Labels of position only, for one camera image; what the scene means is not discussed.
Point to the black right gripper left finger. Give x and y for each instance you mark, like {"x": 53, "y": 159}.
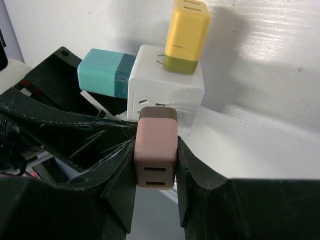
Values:
{"x": 97, "y": 205}

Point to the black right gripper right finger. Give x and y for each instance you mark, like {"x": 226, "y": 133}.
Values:
{"x": 214, "y": 207}

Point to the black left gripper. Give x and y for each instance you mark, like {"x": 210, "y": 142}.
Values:
{"x": 48, "y": 106}

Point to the teal USB charger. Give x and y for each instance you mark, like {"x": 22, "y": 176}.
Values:
{"x": 105, "y": 72}

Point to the brown cube charger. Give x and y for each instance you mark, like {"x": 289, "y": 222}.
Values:
{"x": 156, "y": 148}

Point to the white cube socket adapter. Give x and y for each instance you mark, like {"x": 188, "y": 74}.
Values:
{"x": 150, "y": 85}

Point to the yellow two-port USB charger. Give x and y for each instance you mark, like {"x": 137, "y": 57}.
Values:
{"x": 187, "y": 33}

